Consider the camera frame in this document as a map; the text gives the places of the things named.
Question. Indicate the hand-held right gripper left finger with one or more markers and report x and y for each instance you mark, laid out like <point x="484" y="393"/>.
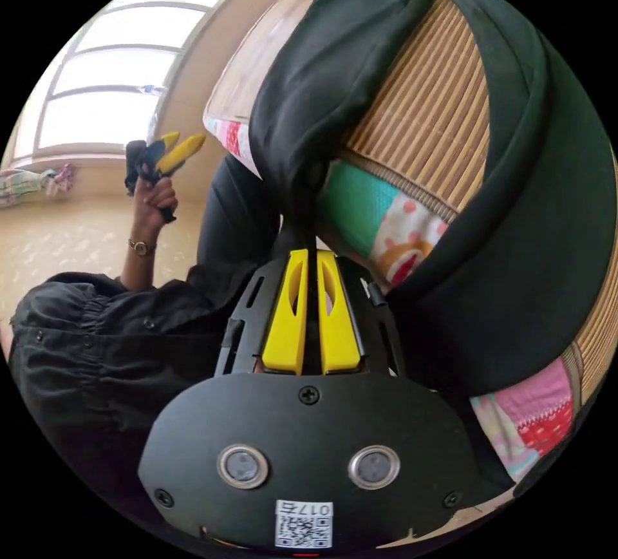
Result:
<point x="286" y="327"/>

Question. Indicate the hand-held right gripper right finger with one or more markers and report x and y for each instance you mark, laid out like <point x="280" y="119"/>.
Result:
<point x="338" y="332"/>

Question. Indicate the plaid cloth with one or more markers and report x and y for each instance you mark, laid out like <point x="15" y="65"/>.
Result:
<point x="24" y="184"/>

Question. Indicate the person's left forearm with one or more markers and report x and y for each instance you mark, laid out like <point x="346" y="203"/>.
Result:
<point x="137" y="267"/>

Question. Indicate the person's left hand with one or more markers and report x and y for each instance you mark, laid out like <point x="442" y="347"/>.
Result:
<point x="149" y="211"/>

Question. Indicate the window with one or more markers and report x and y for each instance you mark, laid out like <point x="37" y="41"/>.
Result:
<point x="120" y="66"/>

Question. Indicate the black pants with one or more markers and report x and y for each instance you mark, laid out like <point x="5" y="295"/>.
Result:
<point x="521" y="240"/>

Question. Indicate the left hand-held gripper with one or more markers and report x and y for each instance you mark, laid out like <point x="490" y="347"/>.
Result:
<point x="142" y="160"/>

